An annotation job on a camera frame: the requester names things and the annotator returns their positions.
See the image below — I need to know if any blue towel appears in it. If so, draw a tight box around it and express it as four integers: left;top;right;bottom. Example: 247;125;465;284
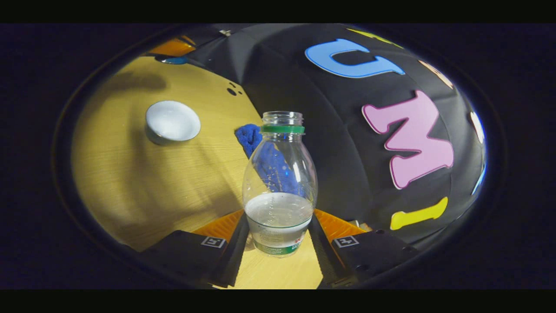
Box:
235;124;304;198

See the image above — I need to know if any clear plastic water bottle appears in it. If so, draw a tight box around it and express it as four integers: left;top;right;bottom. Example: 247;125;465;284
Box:
242;111;318;258

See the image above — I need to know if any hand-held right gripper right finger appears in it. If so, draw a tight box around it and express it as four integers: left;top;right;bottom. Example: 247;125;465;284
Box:
306;209;420;288

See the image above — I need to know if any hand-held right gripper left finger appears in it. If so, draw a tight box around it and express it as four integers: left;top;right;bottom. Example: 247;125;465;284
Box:
139;209;250;288

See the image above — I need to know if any black backdrop cloth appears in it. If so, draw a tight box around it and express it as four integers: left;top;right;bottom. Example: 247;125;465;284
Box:
187;24;487;250

